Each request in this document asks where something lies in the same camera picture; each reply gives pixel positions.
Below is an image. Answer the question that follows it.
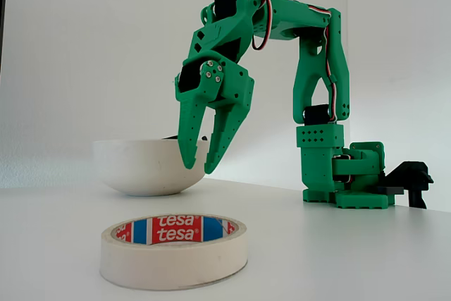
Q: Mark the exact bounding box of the black table clamp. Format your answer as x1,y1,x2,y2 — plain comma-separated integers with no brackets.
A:
375,161,435,209

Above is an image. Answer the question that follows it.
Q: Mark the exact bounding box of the red white black elbow cable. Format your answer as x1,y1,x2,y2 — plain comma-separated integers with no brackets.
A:
306,4,340,123

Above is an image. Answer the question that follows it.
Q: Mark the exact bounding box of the white tesa tape roll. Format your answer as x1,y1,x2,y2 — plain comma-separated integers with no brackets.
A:
99,214,249,291

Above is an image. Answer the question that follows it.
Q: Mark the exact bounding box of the red white black wrist cable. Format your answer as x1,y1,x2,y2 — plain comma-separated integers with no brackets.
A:
251,0,273,51

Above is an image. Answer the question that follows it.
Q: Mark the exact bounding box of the dark vertical frame strip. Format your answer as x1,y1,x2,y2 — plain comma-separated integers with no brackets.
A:
0,0,10,80

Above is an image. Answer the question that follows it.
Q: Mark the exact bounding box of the black cloth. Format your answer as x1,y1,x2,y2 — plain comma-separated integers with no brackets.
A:
161,134,209,142

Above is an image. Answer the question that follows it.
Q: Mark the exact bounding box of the white round bowl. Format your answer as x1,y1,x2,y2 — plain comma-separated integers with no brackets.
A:
92,139,211,197

